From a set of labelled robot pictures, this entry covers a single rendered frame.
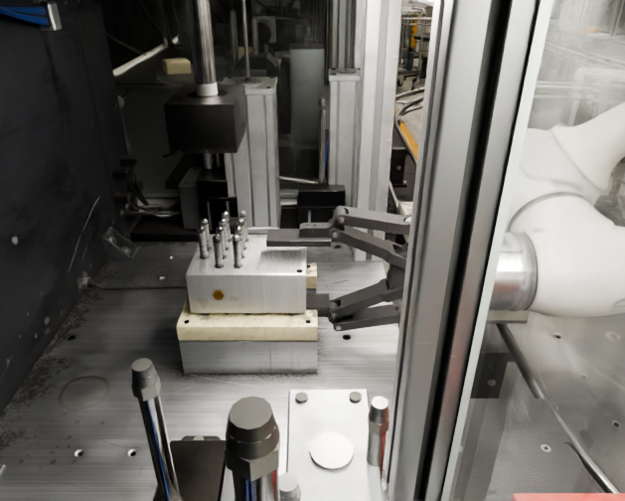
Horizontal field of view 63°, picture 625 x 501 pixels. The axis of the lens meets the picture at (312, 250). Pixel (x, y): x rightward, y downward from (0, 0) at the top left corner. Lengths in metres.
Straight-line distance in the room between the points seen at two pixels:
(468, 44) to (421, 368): 0.21
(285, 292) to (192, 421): 0.16
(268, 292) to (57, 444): 0.25
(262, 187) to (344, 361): 0.33
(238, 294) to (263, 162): 0.30
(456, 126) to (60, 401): 0.49
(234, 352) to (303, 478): 0.31
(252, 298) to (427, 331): 0.25
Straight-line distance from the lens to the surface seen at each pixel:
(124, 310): 0.72
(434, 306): 0.33
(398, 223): 0.55
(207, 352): 0.58
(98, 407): 0.59
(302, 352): 0.56
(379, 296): 0.59
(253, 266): 0.55
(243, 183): 0.80
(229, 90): 0.52
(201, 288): 0.55
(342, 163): 0.82
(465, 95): 0.28
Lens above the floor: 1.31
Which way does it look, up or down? 29 degrees down
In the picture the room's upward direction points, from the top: straight up
